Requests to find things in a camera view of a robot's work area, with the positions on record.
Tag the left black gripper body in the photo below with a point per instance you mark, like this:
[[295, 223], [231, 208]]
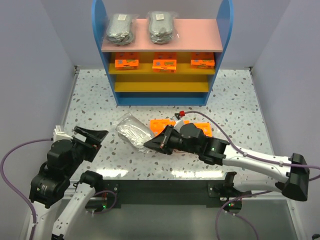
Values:
[[83, 136]]

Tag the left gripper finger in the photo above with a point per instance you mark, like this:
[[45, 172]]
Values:
[[93, 144], [91, 134]]

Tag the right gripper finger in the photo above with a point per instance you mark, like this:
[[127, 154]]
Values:
[[158, 147], [157, 140]]

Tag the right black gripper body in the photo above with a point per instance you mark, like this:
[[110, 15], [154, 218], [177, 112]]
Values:
[[167, 139]]

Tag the silver scrubber pack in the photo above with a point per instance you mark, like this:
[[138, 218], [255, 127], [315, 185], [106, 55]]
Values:
[[121, 29], [132, 131], [161, 27]]

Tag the orange sponge pack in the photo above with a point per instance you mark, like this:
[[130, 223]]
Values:
[[126, 61], [202, 60], [205, 127], [186, 122], [164, 62]]

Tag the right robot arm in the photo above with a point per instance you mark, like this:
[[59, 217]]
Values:
[[288, 175]]

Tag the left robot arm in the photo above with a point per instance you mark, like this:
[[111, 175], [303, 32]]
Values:
[[48, 187]]

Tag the blue shelf unit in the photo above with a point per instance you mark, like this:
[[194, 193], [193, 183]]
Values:
[[187, 86]]

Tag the orange sponge pack on shelf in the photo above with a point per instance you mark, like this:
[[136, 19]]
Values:
[[202, 60]]

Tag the orange sponge pack hidden middle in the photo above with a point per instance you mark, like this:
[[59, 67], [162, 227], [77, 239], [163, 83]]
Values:
[[158, 125]]

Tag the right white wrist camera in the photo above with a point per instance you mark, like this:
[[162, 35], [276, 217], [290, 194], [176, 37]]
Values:
[[178, 127]]

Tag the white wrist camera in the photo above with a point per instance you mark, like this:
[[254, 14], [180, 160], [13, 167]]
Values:
[[60, 134], [178, 127]]

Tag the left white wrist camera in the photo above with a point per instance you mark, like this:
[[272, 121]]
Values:
[[60, 134]]

